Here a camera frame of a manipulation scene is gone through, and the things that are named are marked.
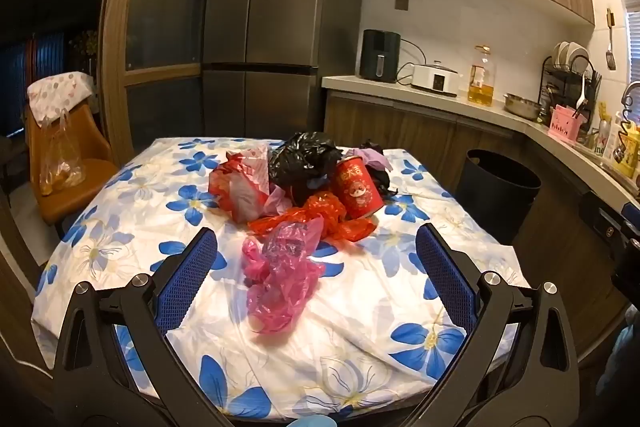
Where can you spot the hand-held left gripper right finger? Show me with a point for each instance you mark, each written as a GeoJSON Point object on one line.
{"type": "Point", "coordinates": [445, 277]}

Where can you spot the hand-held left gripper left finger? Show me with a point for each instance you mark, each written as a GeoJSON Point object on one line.
{"type": "Point", "coordinates": [190, 272]}

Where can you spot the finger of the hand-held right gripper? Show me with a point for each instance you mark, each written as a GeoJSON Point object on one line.
{"type": "Point", "coordinates": [607, 214]}

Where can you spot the red white snack packet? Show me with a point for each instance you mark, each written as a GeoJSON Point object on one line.
{"type": "Point", "coordinates": [240, 192]}

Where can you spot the black trash bin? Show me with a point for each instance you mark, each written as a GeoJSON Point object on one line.
{"type": "Point", "coordinates": [495, 192]}

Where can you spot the red printed can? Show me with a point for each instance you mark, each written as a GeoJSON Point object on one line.
{"type": "Point", "coordinates": [357, 189]}

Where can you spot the purple rubber glove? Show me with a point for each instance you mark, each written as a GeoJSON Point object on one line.
{"type": "Point", "coordinates": [375, 158]}

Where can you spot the person's right forearm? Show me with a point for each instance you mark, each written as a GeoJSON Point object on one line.
{"type": "Point", "coordinates": [622, 357]}

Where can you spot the yellow detergent bottle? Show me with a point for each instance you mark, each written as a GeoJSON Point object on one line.
{"type": "Point", "coordinates": [627, 152]}

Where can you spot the silver drink can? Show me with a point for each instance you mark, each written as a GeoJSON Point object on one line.
{"type": "Point", "coordinates": [600, 142]}

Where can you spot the pink plastic bag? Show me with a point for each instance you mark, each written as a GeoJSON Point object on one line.
{"type": "Point", "coordinates": [285, 277]}

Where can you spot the pink utensil holder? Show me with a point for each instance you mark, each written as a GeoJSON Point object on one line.
{"type": "Point", "coordinates": [565, 124]}

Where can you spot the blue floral tablecloth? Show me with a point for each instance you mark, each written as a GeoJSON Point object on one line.
{"type": "Point", "coordinates": [360, 332]}

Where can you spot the black crumpled wrapper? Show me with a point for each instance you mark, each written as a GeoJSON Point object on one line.
{"type": "Point", "coordinates": [382, 182]}

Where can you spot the metal faucet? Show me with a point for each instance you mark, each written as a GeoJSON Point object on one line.
{"type": "Point", "coordinates": [631, 91]}

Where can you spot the red plastic bag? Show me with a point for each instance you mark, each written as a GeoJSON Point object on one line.
{"type": "Point", "coordinates": [325, 212]}

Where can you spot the metal bowl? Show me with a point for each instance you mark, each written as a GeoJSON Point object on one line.
{"type": "Point", "coordinates": [522, 106]}

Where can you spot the orange chair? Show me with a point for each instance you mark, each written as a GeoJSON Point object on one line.
{"type": "Point", "coordinates": [95, 172]}

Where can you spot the black dish rack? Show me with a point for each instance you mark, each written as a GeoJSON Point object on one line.
{"type": "Point", "coordinates": [565, 77]}

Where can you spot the hanging metal spatula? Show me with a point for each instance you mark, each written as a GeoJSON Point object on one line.
{"type": "Point", "coordinates": [610, 57]}

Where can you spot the black plastic bag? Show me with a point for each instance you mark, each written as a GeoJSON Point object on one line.
{"type": "Point", "coordinates": [300, 157]}

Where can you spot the kitchen counter with wooden cabinets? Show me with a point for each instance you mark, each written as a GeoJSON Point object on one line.
{"type": "Point", "coordinates": [400, 122]}

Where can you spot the clear bag of oranges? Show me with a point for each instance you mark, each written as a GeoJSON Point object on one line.
{"type": "Point", "coordinates": [60, 167]}

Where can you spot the window blind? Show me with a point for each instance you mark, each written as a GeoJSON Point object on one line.
{"type": "Point", "coordinates": [634, 47]}

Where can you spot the cooking oil bottle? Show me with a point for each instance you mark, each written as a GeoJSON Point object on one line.
{"type": "Point", "coordinates": [480, 82]}

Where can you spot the white electric cooker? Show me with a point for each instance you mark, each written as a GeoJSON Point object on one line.
{"type": "Point", "coordinates": [435, 79]}

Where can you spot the dotted cloth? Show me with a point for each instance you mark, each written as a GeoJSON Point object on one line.
{"type": "Point", "coordinates": [60, 92]}

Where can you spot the black air fryer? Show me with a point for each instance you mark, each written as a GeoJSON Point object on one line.
{"type": "Point", "coordinates": [380, 54]}

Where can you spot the wooden glass door cabinet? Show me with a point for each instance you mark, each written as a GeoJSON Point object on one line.
{"type": "Point", "coordinates": [165, 37]}

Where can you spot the grey refrigerator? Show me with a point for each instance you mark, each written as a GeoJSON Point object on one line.
{"type": "Point", "coordinates": [280, 22]}

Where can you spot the dark wall socket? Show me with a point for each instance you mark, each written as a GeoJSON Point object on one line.
{"type": "Point", "coordinates": [400, 4]}

